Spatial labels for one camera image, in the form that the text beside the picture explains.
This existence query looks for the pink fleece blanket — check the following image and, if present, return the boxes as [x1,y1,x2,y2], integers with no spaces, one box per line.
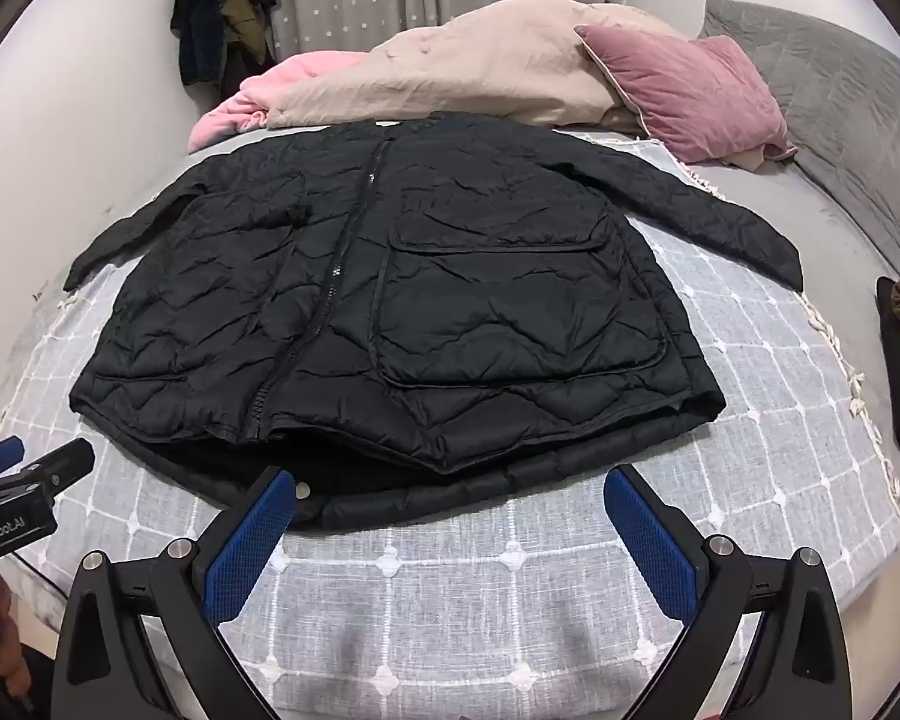
[187,51,368,152]

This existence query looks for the black quilted jacket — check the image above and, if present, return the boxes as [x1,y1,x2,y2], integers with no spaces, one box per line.
[61,111,805,530]

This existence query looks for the pink velvet pillow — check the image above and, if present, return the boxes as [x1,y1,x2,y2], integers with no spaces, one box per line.
[574,22,797,164]

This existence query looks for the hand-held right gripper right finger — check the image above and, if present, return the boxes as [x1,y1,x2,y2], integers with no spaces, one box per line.
[602,463,850,720]

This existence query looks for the bed with grey sheet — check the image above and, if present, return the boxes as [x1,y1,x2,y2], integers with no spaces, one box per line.
[0,120,900,720]

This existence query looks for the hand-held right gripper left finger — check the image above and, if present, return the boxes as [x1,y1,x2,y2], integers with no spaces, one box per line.
[56,465,301,720]

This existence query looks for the grey quilted pillow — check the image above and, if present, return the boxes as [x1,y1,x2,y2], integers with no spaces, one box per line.
[701,0,900,275]

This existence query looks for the beige duvet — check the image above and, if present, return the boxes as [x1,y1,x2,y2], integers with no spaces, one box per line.
[266,0,691,137]

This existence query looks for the olive hanging garment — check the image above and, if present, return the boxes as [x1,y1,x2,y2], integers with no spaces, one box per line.
[221,0,272,61]

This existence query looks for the dark hanging garment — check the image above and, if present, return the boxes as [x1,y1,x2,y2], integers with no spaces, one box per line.
[171,0,283,88]

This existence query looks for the person's left hand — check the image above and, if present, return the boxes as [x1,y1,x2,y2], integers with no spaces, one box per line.
[0,579,34,695]

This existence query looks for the grey checked tasselled blanket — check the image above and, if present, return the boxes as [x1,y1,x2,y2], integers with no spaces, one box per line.
[0,133,900,720]

